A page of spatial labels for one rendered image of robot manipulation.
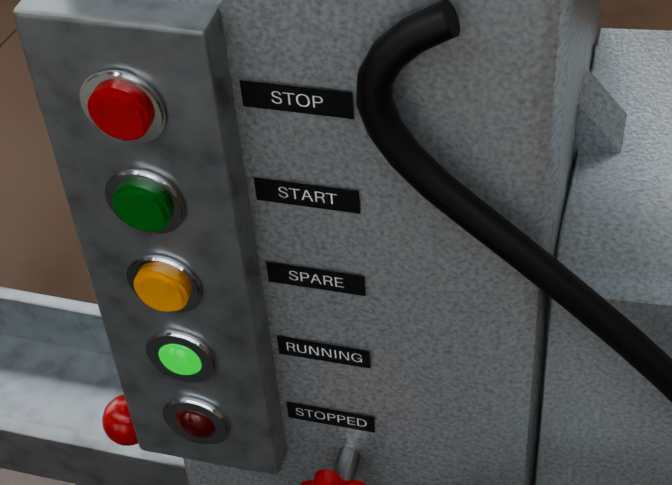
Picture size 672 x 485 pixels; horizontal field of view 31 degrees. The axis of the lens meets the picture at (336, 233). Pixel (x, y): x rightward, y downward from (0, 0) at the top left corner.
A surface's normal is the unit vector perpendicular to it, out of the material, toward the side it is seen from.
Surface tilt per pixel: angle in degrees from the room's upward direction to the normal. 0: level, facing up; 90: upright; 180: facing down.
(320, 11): 90
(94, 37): 90
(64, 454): 90
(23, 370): 2
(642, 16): 0
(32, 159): 0
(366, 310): 90
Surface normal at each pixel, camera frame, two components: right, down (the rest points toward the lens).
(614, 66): -0.13, -0.72
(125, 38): -0.26, 0.68
